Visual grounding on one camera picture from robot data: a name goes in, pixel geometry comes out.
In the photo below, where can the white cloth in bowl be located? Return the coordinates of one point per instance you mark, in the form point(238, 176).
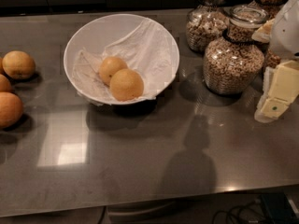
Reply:
point(146, 53)

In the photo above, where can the front glass cereal jar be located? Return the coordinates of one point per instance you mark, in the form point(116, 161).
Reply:
point(232, 61)

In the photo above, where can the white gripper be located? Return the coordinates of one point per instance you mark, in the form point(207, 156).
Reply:
point(286, 32)

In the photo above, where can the rear right glass cereal jar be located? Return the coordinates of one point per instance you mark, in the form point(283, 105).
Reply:
point(272, 7)

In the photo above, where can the rear left glass cereal jar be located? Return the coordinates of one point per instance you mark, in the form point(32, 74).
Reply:
point(205, 24)

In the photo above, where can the white bowl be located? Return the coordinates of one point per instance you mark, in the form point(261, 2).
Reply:
point(99, 34)

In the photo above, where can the small orange at left edge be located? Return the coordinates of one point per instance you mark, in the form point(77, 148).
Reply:
point(1, 66)

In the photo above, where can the glass cereal jar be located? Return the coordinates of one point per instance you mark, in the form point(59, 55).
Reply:
point(272, 7)
point(205, 24)
point(232, 61)

